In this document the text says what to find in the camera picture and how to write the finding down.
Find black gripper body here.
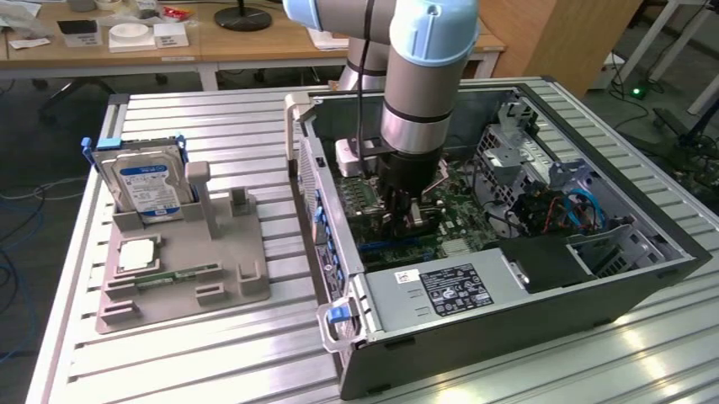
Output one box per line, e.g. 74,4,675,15
375,146,446,199

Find metal socket cover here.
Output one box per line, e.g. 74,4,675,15
430,156,452,190

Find green motherboard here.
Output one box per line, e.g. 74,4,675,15
331,142,502,270

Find metal disk bay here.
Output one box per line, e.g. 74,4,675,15
474,100,563,203

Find grey power supply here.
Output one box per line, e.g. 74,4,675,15
364,247,533,333

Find black plastic cover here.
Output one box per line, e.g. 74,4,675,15
499,235,597,294

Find black open PC case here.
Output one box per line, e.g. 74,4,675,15
283,82,715,401

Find white paper stack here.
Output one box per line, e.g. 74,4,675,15
304,25,351,51

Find grey parts rack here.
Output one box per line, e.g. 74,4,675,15
95,162,272,336

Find wooden cabinet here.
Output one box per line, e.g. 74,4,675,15
477,0,645,98

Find wooden desk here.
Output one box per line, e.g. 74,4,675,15
0,0,507,92

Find green RAM stick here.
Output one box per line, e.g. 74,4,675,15
134,265,218,290

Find hard disk drive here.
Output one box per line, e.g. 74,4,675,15
82,133,190,224

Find silver CPU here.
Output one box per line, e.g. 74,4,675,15
118,240,159,270

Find black floor stand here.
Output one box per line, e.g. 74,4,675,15
651,107,719,178

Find black lamp base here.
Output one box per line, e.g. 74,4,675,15
212,0,274,33

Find white labelled box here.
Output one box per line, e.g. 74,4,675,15
152,23,190,50

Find white round holder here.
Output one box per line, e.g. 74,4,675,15
108,23,158,54

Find black chair base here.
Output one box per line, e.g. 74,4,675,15
32,75,114,125

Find white box black top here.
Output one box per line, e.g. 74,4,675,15
55,19,103,48

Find white paper card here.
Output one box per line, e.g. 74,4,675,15
8,37,52,51

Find clear plastic bag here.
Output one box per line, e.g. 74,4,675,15
0,0,44,33

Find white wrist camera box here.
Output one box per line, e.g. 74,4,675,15
335,138,395,178

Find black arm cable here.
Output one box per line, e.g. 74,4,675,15
352,0,379,180

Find blue wire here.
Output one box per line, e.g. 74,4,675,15
561,191,609,232

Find white table frame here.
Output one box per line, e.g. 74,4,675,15
615,0,719,117

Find blue floor cable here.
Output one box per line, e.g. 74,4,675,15
0,197,50,363

